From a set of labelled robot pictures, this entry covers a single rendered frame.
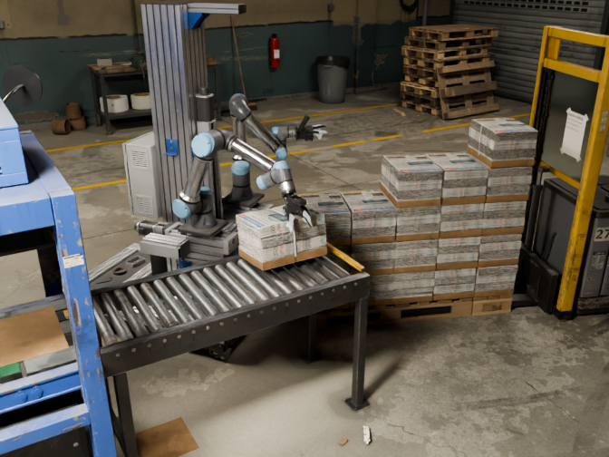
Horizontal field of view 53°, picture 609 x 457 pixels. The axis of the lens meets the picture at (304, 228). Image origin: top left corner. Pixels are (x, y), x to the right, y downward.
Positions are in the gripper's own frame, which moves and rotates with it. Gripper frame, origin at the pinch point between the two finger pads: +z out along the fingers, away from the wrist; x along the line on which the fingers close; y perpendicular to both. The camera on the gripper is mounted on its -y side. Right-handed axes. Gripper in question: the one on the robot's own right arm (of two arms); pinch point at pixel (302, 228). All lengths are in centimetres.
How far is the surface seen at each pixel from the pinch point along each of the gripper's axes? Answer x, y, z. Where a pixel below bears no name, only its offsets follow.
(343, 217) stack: -57, 56, -8
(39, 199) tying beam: 117, -64, -21
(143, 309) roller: 80, 16, 16
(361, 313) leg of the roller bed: -22, 9, 48
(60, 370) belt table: 121, -7, 32
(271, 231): 13.4, 6.2, -3.1
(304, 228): -4.8, 7.6, -0.7
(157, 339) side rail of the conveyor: 82, -4, 31
